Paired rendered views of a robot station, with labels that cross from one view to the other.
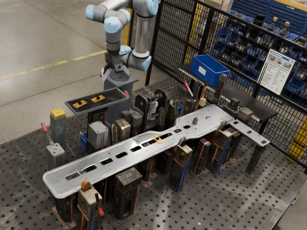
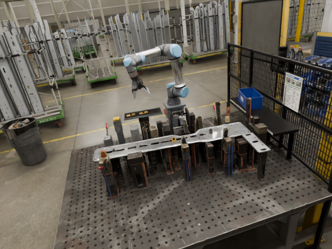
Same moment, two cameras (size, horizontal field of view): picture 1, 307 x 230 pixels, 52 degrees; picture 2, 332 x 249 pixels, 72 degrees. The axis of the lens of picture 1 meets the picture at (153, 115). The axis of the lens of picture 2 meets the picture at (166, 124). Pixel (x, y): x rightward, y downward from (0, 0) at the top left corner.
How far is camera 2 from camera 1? 1.19 m
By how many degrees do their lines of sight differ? 36
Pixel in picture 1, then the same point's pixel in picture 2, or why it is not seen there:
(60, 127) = (117, 127)
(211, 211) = (204, 198)
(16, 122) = not seen: hidden behind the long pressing
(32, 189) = not seen: hidden behind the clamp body
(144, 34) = (176, 71)
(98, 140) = (133, 135)
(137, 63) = (177, 92)
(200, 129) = (212, 137)
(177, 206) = (181, 189)
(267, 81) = (288, 102)
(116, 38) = (130, 69)
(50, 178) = (97, 151)
